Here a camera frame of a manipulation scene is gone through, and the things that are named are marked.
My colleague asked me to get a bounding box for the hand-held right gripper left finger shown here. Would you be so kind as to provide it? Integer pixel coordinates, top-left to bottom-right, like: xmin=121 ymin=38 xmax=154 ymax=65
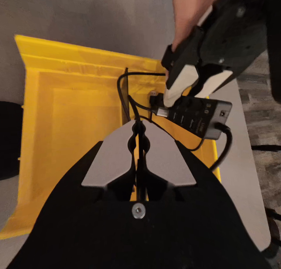
xmin=81 ymin=120 xmax=135 ymax=191

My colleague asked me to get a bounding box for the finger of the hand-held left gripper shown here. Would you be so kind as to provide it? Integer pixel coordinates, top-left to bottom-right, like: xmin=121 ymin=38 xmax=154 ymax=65
xmin=164 ymin=65 xmax=199 ymax=108
xmin=193 ymin=70 xmax=233 ymax=98

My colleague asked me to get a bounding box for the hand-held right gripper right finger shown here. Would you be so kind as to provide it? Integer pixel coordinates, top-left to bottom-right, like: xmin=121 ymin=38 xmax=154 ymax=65
xmin=142 ymin=120 xmax=197 ymax=191

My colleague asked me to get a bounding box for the black cable grey plug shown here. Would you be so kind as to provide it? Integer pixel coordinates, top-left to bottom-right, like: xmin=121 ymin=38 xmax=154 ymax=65
xmin=128 ymin=94 xmax=205 ymax=202

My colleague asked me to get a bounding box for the yellow storage bin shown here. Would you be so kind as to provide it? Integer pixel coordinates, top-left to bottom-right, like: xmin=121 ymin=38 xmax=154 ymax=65
xmin=0 ymin=35 xmax=221 ymax=240

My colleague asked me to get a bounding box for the thin black hub cable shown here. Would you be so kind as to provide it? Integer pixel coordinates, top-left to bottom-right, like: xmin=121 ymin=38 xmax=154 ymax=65
xmin=117 ymin=72 xmax=233 ymax=172

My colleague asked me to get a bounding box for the person's left hand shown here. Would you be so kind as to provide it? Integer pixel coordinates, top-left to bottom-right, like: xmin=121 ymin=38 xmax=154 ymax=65
xmin=171 ymin=0 xmax=232 ymax=52

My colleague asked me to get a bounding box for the black bin divider plate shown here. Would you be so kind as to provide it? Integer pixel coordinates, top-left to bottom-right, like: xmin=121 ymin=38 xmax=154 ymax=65
xmin=121 ymin=67 xmax=130 ymax=123

